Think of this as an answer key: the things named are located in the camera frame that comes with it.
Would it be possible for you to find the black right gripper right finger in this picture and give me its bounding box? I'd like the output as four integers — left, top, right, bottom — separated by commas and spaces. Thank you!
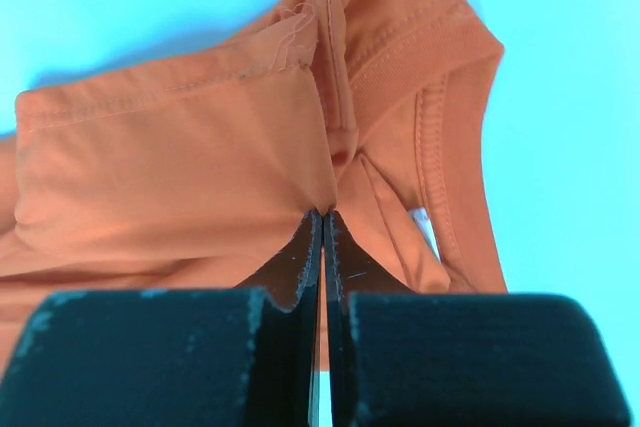
324, 213, 632, 427

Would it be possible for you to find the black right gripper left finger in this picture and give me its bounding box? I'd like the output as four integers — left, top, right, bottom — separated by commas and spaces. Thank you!
1, 211, 323, 426

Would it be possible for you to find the orange t shirt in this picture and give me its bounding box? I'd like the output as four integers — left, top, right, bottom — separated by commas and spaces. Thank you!
1, 0, 506, 360

